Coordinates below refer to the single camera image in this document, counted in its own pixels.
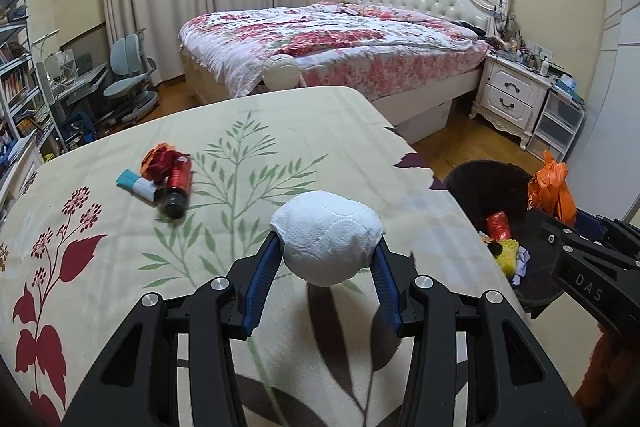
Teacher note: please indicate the white two-drawer nightstand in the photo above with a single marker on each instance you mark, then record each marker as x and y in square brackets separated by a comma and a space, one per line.
[510, 97]

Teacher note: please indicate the yellow foam fruit net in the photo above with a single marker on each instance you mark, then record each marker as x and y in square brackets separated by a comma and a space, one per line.
[505, 253]

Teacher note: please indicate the white and teal small box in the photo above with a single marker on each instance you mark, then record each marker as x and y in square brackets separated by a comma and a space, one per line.
[139, 186]

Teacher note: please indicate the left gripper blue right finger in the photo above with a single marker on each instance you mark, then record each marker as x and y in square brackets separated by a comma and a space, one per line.
[385, 286]

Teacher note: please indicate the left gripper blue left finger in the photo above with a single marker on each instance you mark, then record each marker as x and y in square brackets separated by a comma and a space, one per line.
[265, 266]

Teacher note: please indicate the pale blue desk chair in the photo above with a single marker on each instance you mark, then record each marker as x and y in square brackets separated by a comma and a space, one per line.
[132, 92]

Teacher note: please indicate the red crumpled plastic wrapper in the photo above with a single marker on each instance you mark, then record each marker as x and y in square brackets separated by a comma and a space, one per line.
[498, 226]

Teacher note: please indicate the red can with black cap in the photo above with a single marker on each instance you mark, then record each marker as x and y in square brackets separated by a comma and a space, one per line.
[178, 188]

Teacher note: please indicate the white cardboard box under bed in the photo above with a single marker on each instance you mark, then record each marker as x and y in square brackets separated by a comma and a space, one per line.
[419, 127]

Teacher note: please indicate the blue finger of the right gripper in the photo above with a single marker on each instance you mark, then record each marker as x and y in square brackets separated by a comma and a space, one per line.
[588, 225]

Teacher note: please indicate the beige floral bedspread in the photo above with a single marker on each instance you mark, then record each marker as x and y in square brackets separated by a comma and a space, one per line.
[77, 252]

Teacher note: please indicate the white bed with floral quilt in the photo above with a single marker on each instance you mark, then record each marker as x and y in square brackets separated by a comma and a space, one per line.
[403, 56]

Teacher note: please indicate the grey study desk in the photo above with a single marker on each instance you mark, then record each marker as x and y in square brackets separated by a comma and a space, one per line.
[65, 91]

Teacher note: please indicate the white crumpled paper scrap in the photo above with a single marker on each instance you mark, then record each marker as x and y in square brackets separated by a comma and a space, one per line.
[521, 261]

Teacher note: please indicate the dark red cloth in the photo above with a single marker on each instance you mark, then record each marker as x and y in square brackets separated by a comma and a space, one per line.
[161, 167]

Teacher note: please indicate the black lined trash bin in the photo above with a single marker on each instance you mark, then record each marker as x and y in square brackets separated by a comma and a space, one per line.
[494, 196]

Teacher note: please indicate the clear plastic drawer unit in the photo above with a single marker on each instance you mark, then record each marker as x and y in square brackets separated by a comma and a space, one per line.
[557, 126]

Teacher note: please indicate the white tissue ball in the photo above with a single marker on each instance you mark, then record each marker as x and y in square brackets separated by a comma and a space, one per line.
[326, 238]

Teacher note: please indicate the orange plastic bag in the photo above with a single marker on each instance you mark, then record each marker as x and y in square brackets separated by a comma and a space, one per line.
[549, 192]

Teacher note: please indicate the white bookshelf with books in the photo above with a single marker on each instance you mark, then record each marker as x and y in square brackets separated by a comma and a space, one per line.
[24, 108]

